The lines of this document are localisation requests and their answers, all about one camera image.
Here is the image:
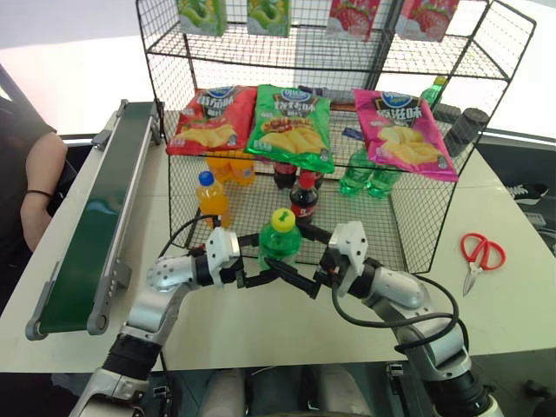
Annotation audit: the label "green conveyor belt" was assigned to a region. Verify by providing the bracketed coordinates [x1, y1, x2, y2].
[24, 99, 165, 341]

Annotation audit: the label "black ribbed cylinder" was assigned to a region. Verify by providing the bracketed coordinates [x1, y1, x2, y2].
[443, 108, 490, 158]
[433, 103, 462, 126]

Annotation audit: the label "pink potato chips bag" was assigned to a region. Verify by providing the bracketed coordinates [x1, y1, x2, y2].
[353, 88, 460, 182]

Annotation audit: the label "green soda bottle yellow cap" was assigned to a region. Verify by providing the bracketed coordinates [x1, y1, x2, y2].
[257, 208, 303, 271]

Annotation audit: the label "black and white sneaker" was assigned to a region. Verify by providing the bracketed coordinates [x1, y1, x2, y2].
[502, 182, 551, 206]

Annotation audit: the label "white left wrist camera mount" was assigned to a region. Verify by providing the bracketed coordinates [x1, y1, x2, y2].
[205, 226, 242, 288]

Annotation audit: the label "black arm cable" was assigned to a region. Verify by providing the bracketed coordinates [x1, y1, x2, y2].
[157, 215, 221, 262]
[331, 272, 470, 354]

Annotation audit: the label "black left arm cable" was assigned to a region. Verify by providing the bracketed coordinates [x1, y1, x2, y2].
[157, 215, 221, 262]

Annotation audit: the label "cola bottle red cap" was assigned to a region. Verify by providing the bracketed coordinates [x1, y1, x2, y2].
[288, 169, 321, 228]

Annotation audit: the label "green potato chips bag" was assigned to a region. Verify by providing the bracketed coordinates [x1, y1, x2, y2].
[244, 83, 336, 175]

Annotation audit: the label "person in black shirt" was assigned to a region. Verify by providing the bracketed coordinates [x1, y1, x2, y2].
[0, 63, 60, 308]

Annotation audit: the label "orange soda bottle blue cap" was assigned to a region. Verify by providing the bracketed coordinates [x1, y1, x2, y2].
[195, 169, 232, 228]

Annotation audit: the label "grey rounded shape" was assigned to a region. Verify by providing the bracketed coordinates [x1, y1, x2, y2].
[202, 368, 245, 417]

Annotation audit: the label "red handled scissors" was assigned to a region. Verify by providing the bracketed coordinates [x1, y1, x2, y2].
[460, 232, 507, 298]

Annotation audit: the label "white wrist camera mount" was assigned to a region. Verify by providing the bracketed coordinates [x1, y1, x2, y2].
[327, 221, 368, 284]
[205, 226, 242, 288]

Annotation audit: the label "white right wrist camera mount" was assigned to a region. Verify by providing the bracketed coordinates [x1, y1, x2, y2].
[327, 221, 368, 284]

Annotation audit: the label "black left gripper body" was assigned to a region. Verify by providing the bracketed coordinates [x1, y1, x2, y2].
[218, 255, 248, 290]

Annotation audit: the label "red potato chips bag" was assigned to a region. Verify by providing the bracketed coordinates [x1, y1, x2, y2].
[166, 85, 258, 156]

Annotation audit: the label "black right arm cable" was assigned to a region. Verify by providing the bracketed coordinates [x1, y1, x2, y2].
[331, 272, 470, 354]

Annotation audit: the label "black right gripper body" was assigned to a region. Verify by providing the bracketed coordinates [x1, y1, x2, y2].
[312, 248, 345, 288]

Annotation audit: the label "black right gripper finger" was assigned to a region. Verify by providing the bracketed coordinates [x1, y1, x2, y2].
[300, 225, 334, 245]
[263, 257, 321, 300]

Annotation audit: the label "black wire mesh rack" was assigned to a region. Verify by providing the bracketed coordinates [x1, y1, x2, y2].
[135, 0, 538, 275]

